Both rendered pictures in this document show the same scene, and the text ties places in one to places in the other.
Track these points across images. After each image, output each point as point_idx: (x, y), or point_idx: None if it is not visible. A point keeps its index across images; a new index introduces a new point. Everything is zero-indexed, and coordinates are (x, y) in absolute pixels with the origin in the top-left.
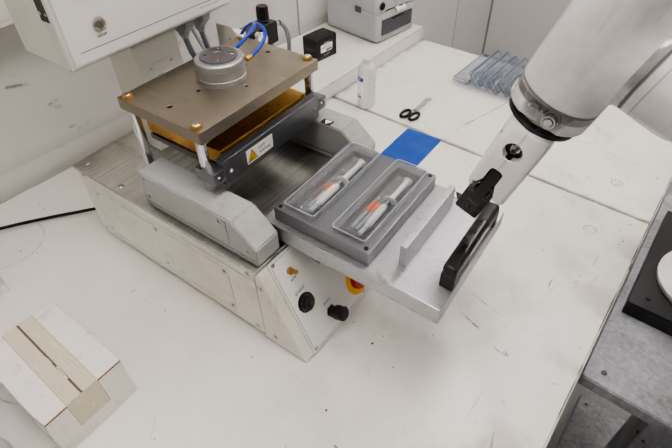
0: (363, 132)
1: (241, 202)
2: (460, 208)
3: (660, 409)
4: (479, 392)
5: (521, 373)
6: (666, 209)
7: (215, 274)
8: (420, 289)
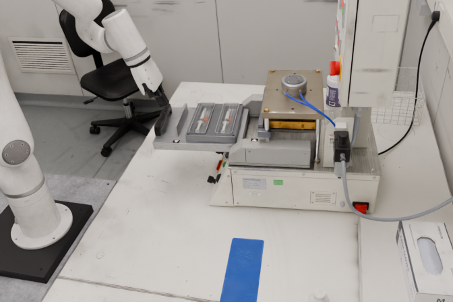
0: (234, 149)
1: (255, 99)
2: (171, 137)
3: (88, 180)
4: (157, 161)
5: (141, 172)
6: (39, 296)
7: None
8: (178, 109)
